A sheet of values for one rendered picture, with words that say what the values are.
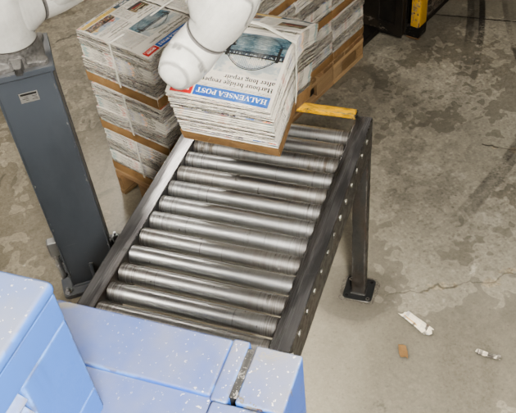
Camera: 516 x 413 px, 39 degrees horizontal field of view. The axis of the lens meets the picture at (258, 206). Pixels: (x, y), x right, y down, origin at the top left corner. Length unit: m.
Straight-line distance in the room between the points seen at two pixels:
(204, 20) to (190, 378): 0.93
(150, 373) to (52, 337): 0.17
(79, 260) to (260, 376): 2.16
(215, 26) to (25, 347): 1.04
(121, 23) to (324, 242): 1.30
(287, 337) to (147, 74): 1.27
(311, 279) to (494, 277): 1.23
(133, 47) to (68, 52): 1.73
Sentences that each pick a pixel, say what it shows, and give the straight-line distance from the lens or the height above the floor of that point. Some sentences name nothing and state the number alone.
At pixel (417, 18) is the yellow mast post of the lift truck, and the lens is 4.04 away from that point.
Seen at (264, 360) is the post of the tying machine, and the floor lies 1.55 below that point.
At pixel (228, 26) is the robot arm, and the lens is 1.55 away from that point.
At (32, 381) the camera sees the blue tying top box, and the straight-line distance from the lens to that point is 0.65.
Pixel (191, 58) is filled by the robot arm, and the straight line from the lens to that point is 1.60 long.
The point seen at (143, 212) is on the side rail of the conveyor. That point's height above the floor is 0.80.
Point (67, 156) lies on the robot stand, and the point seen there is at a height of 0.65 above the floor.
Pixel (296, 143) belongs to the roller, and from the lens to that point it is 2.20.
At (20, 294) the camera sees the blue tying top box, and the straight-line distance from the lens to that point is 0.64.
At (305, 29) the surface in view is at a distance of 2.03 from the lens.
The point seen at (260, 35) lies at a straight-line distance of 1.99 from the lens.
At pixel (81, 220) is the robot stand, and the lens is 2.76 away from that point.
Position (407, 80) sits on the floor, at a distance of 3.83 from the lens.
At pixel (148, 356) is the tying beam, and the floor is 1.55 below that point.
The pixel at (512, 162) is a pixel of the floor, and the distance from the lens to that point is 3.41.
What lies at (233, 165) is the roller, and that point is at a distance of 2.15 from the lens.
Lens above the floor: 2.21
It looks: 44 degrees down
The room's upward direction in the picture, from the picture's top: 7 degrees counter-clockwise
